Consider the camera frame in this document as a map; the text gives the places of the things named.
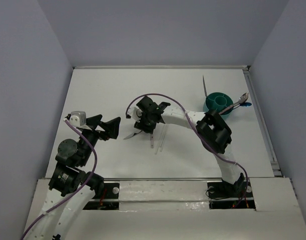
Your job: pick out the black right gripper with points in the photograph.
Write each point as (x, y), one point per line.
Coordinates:
(141, 126)

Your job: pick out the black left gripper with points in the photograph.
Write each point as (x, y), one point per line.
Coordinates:
(98, 130)

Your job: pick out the knife with pink handle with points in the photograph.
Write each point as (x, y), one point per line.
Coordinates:
(132, 135)

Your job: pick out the fork with pink handle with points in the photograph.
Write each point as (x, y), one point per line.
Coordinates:
(204, 87)

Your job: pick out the silver spoon pink handle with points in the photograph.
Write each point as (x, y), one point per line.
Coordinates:
(241, 100)

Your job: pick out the blue spoon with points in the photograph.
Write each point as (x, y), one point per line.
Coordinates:
(245, 104)

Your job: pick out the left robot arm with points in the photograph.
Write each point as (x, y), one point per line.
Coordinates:
(74, 181)

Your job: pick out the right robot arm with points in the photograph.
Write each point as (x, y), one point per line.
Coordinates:
(209, 126)

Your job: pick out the white chopstick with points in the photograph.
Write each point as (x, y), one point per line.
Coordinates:
(163, 137)
(160, 139)

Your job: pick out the teal round utensil holder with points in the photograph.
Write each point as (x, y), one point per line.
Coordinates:
(217, 101)

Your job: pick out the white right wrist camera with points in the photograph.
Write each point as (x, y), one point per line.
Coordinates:
(134, 113)

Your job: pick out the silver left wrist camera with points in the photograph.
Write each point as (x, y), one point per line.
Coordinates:
(76, 118)

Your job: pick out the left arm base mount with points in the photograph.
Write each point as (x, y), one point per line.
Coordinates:
(107, 200)

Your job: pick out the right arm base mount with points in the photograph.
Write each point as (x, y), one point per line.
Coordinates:
(218, 199)

